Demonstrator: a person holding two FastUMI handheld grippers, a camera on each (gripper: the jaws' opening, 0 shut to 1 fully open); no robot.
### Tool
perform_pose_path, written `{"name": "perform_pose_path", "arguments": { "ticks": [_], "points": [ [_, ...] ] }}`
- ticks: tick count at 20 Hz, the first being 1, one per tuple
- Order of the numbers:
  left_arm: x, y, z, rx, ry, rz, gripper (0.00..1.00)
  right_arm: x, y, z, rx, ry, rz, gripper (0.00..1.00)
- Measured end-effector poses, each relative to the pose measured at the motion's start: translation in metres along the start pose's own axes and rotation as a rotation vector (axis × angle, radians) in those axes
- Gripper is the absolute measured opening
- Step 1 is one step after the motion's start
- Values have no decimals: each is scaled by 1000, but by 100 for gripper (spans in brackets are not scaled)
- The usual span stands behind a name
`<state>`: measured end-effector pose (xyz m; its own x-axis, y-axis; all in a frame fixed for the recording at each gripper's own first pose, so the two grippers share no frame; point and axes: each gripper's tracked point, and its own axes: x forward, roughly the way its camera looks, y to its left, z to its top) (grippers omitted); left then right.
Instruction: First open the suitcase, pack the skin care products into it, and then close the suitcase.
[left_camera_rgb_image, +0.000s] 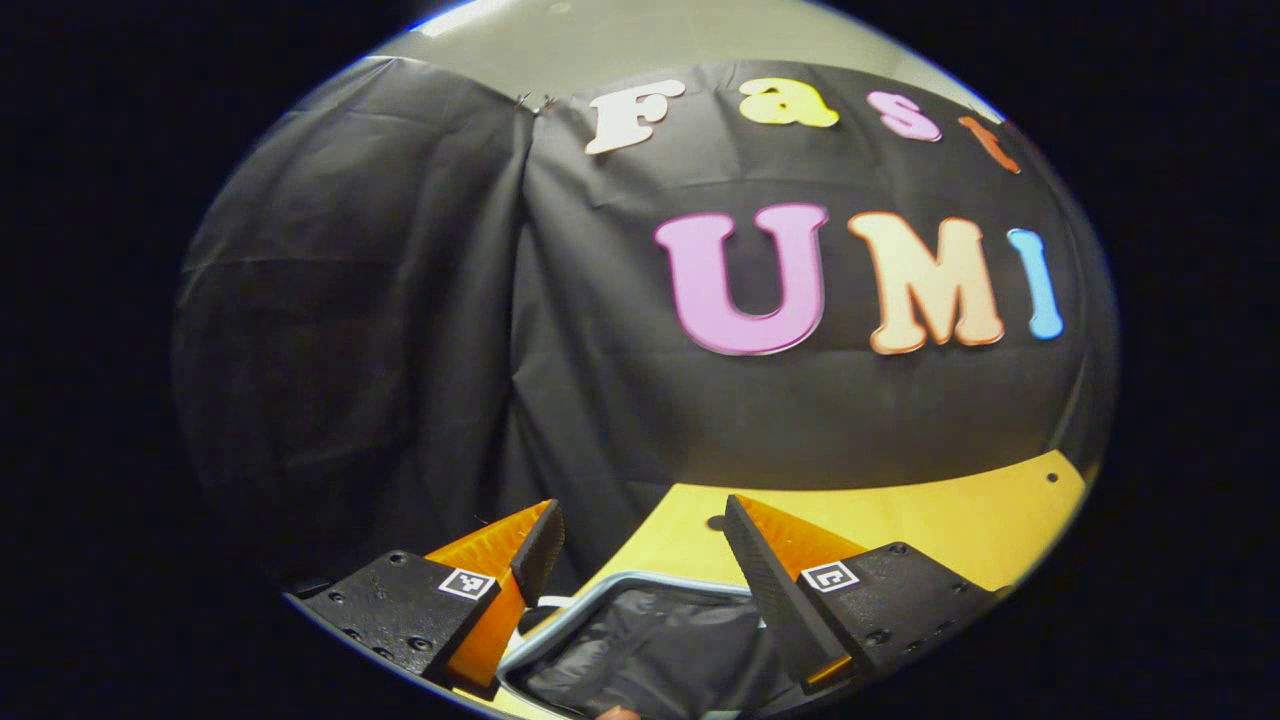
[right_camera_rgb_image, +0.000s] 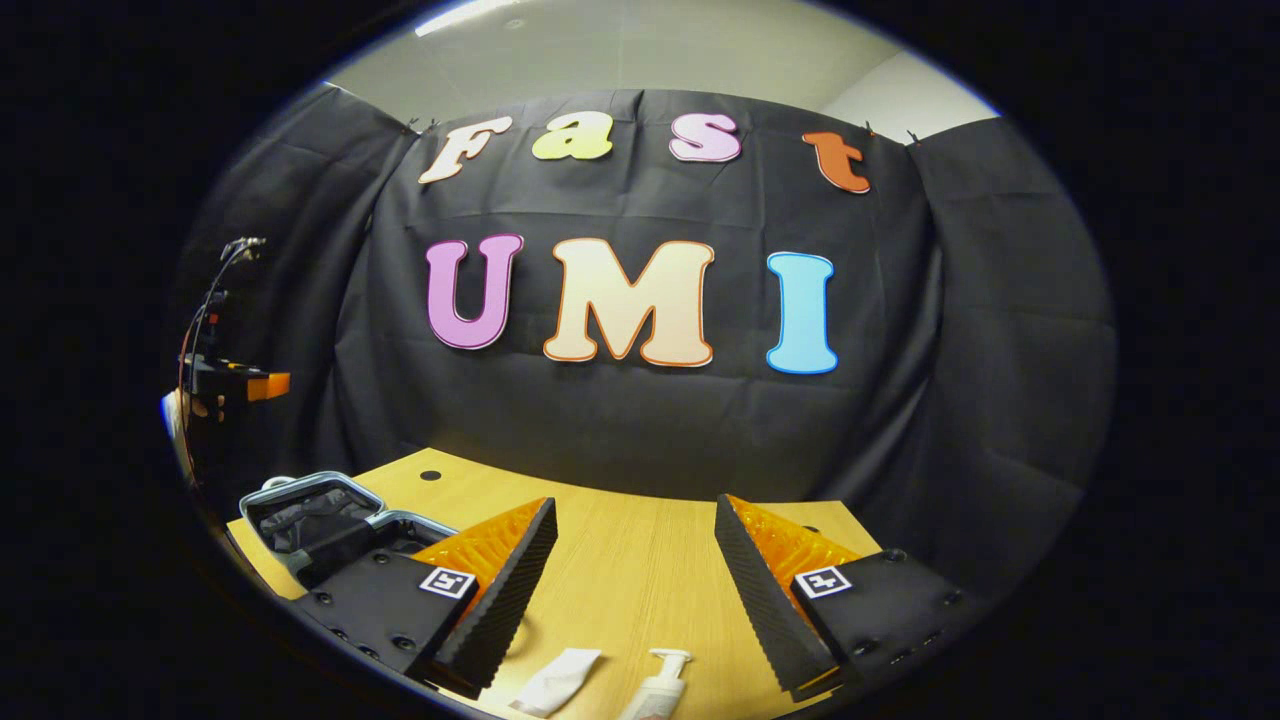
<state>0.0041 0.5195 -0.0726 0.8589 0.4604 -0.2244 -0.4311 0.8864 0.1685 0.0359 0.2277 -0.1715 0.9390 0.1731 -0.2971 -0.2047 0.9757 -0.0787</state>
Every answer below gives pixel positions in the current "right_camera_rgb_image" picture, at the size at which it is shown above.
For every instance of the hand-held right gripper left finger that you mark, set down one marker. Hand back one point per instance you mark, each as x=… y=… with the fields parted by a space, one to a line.
x=505 y=610

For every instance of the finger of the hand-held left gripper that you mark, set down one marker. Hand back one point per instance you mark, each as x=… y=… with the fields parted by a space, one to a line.
x=268 y=386

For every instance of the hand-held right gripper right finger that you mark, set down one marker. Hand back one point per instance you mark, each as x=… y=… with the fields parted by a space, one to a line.
x=765 y=610

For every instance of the white squeeze tube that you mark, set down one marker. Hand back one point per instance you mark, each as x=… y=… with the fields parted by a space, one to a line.
x=560 y=680

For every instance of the white pump bottle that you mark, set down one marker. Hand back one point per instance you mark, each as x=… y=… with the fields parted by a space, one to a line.
x=660 y=690

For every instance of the pale blue suitcase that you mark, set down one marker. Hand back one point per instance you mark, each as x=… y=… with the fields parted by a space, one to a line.
x=320 y=520

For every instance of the black backdrop cloth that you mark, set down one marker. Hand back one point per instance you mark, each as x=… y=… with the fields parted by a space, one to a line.
x=900 y=350

